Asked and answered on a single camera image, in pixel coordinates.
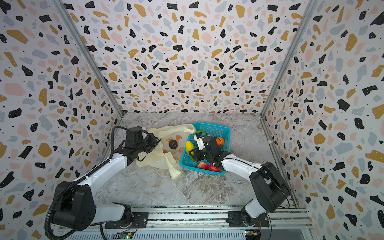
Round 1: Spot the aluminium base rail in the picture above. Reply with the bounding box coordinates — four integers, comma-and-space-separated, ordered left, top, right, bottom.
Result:
58, 204, 316, 240

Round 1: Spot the teal plastic basket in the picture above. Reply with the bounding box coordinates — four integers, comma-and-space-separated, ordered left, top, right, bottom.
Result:
181, 122, 231, 176

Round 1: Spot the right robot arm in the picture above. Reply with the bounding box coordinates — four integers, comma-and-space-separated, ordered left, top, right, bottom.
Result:
185, 135, 291, 226

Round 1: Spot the green round fruit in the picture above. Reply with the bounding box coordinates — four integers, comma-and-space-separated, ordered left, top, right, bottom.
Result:
196, 130, 207, 138

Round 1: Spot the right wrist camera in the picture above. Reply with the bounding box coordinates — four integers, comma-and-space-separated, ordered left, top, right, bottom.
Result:
194, 134, 205, 150

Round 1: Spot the orange tangerine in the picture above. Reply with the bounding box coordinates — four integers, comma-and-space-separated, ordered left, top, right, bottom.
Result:
216, 137, 225, 146

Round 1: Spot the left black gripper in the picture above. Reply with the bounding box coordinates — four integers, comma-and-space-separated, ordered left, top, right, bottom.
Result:
136, 132, 161, 154

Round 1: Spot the pink peach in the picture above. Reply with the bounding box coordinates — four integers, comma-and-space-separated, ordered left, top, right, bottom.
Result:
197, 162, 210, 170

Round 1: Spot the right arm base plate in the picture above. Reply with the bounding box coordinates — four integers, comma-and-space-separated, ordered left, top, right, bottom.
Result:
227, 210, 270, 228

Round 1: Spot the yellow mango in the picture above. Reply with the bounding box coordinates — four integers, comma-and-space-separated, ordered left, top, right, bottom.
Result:
185, 141, 195, 154

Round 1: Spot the translucent yellowish plastic bag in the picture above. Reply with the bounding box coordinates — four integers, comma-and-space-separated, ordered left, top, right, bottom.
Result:
136, 124, 196, 179

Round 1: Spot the dark purple fruit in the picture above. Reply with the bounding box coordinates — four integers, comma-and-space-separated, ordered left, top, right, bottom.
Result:
169, 140, 178, 150

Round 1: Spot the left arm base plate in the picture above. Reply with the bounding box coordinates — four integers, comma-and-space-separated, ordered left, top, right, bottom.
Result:
105, 212, 149, 230

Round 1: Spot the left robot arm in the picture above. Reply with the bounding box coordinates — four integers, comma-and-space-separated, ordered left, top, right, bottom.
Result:
44, 127, 161, 240

